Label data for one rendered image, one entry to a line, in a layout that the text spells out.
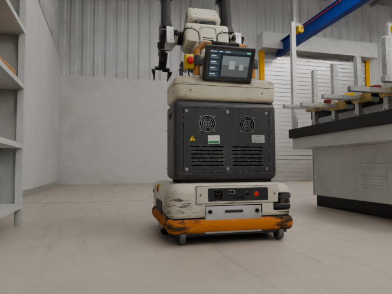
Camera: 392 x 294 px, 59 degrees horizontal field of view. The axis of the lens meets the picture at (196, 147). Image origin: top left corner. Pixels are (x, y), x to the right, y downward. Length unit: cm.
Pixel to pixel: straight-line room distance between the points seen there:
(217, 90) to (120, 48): 670
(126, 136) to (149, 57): 194
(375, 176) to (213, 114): 146
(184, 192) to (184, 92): 49
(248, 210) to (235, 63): 72
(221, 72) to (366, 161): 150
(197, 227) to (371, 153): 161
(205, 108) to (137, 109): 637
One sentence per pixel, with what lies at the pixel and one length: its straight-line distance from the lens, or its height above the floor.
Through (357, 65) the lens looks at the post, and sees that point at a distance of 266.
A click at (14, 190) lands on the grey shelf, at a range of 248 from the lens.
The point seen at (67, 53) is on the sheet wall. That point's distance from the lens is 835.
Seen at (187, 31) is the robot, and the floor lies 118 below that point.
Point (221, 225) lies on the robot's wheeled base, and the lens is 164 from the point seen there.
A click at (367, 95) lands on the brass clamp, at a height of 82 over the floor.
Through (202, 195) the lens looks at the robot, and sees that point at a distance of 160.
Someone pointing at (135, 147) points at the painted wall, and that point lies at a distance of 793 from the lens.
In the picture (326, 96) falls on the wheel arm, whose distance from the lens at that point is 240.
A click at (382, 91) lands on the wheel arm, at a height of 80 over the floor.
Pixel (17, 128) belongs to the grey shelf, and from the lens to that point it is 245.
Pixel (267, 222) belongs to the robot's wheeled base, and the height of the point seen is 9.
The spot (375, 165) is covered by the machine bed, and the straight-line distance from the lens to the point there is 278.
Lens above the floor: 36
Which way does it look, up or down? 3 degrees up
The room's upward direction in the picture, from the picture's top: straight up
